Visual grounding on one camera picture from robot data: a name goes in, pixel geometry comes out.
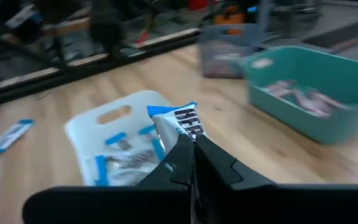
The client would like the white blue Hershey's candy bar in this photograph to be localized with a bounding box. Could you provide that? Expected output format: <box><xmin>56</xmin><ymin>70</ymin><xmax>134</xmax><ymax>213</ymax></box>
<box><xmin>110</xmin><ymin>149</ymin><xmax>161</xmax><ymax>175</ymax></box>
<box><xmin>94</xmin><ymin>154</ymin><xmax>127</xmax><ymax>187</ymax></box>
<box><xmin>0</xmin><ymin>118</ymin><xmax>35</xmax><ymax>156</ymax></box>
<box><xmin>147</xmin><ymin>101</ymin><xmax>206</xmax><ymax>154</ymax></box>

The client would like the orange shop vacuum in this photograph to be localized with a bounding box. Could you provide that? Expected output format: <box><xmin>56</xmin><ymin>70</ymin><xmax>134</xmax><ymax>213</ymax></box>
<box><xmin>213</xmin><ymin>4</ymin><xmax>249</xmax><ymax>35</ymax></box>

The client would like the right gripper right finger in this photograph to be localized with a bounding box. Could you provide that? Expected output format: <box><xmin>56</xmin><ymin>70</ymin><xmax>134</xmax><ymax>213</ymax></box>
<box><xmin>194</xmin><ymin>134</ymin><xmax>278</xmax><ymax>224</ymax></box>

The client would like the clear grey plastic bin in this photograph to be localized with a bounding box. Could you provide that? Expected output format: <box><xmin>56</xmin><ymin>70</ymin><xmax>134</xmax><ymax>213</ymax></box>
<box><xmin>196</xmin><ymin>24</ymin><xmax>264</xmax><ymax>79</ymax></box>

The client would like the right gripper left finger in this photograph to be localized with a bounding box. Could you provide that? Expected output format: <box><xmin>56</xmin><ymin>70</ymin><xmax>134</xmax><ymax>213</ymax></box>
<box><xmin>137</xmin><ymin>133</ymin><xmax>196</xmax><ymax>191</ymax></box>

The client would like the white plastic bin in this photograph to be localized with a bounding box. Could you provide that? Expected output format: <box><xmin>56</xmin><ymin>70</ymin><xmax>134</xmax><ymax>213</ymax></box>
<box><xmin>64</xmin><ymin>90</ymin><xmax>174</xmax><ymax>187</ymax></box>

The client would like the green plastic bin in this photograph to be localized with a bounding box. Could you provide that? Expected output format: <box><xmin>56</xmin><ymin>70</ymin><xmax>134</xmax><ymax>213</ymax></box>
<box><xmin>239</xmin><ymin>45</ymin><xmax>358</xmax><ymax>146</ymax></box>

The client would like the black metal table frame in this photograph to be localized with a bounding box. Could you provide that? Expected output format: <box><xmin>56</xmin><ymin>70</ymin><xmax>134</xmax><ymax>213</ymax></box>
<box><xmin>0</xmin><ymin>28</ymin><xmax>202</xmax><ymax>106</ymax></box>

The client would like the Smarties candy roll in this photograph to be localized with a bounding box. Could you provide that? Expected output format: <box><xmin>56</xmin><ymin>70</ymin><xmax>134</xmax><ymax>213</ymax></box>
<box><xmin>292</xmin><ymin>90</ymin><xmax>332</xmax><ymax>118</ymax></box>
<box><xmin>311</xmin><ymin>90</ymin><xmax>349</xmax><ymax>110</ymax></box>
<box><xmin>264</xmin><ymin>79</ymin><xmax>300</xmax><ymax>99</ymax></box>

